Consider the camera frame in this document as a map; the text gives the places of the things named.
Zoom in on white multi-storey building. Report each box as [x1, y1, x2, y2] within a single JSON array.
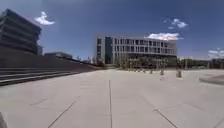
[[94, 35, 179, 69]]

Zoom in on row of slender trees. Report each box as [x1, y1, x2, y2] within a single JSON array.
[[114, 55, 178, 70]]

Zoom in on pale concrete slab pavement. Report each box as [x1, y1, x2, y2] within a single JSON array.
[[0, 68, 224, 128]]

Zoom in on low flat building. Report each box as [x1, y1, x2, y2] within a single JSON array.
[[43, 51, 74, 61]]

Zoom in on row of bollards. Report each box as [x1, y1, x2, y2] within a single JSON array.
[[133, 67, 183, 79]]

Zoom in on grey concrete steps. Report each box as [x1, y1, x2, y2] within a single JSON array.
[[0, 67, 81, 87]]

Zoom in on distant row of trees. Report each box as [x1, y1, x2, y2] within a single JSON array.
[[177, 57, 224, 70]]

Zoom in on dark glass building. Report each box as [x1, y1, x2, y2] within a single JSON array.
[[0, 8, 44, 56]]

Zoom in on low raised concrete edge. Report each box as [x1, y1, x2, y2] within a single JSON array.
[[198, 73, 224, 86]]

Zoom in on dark retaining wall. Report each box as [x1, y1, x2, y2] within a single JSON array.
[[0, 47, 104, 72]]

